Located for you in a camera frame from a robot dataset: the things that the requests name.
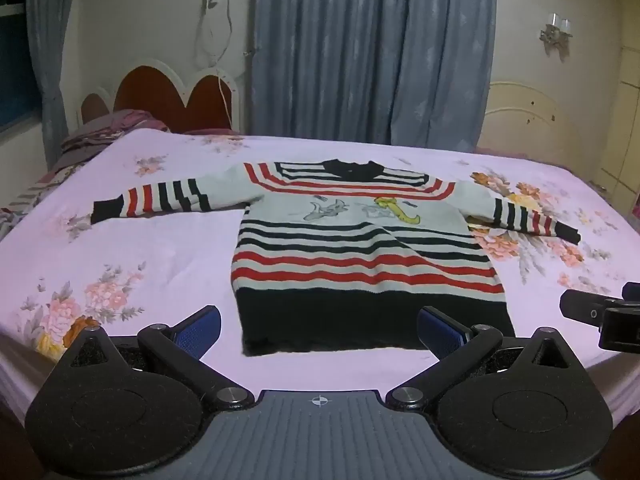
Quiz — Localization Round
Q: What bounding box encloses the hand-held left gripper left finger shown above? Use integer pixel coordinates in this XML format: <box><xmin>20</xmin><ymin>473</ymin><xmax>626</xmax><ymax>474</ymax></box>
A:
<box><xmin>62</xmin><ymin>305</ymin><xmax>254</xmax><ymax>411</ymax></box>

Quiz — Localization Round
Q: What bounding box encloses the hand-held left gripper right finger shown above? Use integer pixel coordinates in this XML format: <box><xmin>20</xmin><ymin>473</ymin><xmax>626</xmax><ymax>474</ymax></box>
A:
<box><xmin>387</xmin><ymin>306</ymin><xmax>577</xmax><ymax>411</ymax></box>

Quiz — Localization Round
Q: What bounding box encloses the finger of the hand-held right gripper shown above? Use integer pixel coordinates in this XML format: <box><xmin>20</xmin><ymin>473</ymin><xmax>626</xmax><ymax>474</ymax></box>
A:
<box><xmin>559</xmin><ymin>289</ymin><xmax>621</xmax><ymax>332</ymax></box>

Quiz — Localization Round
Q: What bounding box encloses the striped knit sweater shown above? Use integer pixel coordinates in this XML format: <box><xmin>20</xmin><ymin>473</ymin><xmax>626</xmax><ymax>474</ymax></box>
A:
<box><xmin>90</xmin><ymin>158</ymin><xmax>582</xmax><ymax>356</ymax></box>

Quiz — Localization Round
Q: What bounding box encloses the pink floral bedsheet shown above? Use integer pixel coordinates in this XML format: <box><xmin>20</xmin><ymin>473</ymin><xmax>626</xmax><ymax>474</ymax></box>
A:
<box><xmin>0</xmin><ymin>127</ymin><xmax>640</xmax><ymax>423</ymax></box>

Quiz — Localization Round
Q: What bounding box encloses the cream wardrobe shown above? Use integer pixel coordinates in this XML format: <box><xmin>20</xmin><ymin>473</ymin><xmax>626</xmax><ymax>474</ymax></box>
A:
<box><xmin>597</xmin><ymin>45</ymin><xmax>640</xmax><ymax>216</ymax></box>

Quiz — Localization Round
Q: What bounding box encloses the cream arched headboard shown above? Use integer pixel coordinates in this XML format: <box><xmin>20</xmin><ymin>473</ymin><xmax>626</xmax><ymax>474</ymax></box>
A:
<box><xmin>477</xmin><ymin>80</ymin><xmax>618</xmax><ymax>183</ymax></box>

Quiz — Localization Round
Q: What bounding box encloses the wide blue-grey curtain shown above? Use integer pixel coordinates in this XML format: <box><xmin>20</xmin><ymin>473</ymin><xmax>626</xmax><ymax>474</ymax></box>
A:
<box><xmin>248</xmin><ymin>0</ymin><xmax>497</xmax><ymax>152</ymax></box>

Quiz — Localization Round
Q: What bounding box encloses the narrow blue-grey curtain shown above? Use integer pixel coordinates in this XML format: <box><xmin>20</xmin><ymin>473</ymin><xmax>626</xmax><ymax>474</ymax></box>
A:
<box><xmin>25</xmin><ymin>0</ymin><xmax>81</xmax><ymax>171</ymax></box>

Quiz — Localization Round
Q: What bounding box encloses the dark window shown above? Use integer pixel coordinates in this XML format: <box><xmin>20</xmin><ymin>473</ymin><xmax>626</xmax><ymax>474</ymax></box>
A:
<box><xmin>0</xmin><ymin>4</ymin><xmax>42</xmax><ymax>133</ymax></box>

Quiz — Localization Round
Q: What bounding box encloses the white hanging cable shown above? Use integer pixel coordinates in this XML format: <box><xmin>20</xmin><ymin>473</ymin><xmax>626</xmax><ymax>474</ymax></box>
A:
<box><xmin>196</xmin><ymin>0</ymin><xmax>237</xmax><ymax>132</ymax></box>

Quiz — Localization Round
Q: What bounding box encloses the glass wall lamp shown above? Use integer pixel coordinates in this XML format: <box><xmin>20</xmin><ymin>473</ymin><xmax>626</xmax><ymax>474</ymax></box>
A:
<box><xmin>538</xmin><ymin>11</ymin><xmax>574</xmax><ymax>53</ymax></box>

